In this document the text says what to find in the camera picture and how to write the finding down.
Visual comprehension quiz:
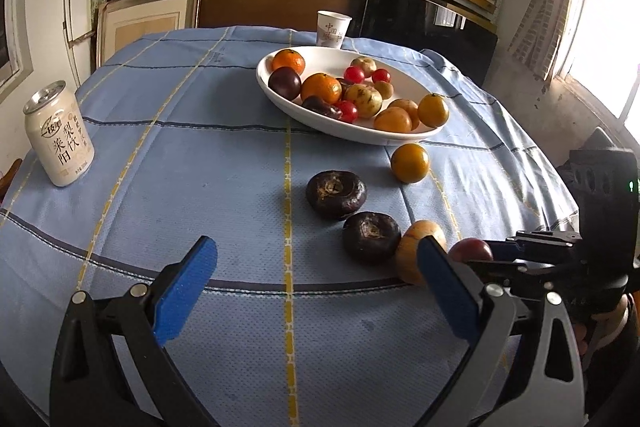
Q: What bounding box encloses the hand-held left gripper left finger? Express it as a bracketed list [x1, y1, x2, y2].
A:
[49, 235, 219, 427]

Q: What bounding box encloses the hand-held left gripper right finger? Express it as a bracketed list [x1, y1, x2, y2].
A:
[416, 236, 588, 427]

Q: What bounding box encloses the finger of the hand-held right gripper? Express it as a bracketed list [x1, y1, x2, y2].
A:
[467, 257, 586, 303]
[487, 230, 583, 260]

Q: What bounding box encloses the pale round pear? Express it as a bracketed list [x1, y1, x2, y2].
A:
[396, 220, 448, 286]

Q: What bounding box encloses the large orange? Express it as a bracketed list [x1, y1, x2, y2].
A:
[373, 107, 413, 134]

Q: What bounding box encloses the large dark purple plum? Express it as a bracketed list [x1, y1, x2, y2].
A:
[268, 66, 303, 102]

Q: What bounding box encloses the white oval plate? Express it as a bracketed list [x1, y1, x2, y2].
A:
[256, 46, 447, 146]

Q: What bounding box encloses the person's right hand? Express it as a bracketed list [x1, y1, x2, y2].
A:
[574, 294, 632, 353]

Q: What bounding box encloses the blue plaid tablecloth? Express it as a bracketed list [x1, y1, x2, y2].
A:
[0, 25, 581, 427]

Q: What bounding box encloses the bright window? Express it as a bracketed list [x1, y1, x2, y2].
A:
[552, 0, 640, 122]

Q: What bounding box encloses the white drink can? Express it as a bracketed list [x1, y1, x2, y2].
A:
[23, 80, 95, 188]

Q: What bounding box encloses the brown wooden object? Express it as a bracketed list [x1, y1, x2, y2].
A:
[0, 158, 24, 204]

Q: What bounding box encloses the brownish yellow pear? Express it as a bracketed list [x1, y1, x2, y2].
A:
[345, 83, 383, 118]
[350, 56, 378, 78]

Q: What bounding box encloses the small mandarin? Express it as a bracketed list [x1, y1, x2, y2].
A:
[271, 49, 306, 76]

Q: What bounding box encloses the black glossy panel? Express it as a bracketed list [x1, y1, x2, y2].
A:
[360, 0, 499, 85]

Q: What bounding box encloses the leaning framed picture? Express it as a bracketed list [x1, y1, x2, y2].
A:
[96, 0, 203, 68]

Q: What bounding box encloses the white paper cup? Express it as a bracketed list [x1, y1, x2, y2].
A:
[316, 10, 352, 50]

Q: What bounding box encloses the brown wooden board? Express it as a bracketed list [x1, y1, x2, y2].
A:
[197, 0, 371, 30]

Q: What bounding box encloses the dark framed window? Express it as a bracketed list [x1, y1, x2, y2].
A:
[0, 0, 35, 100]

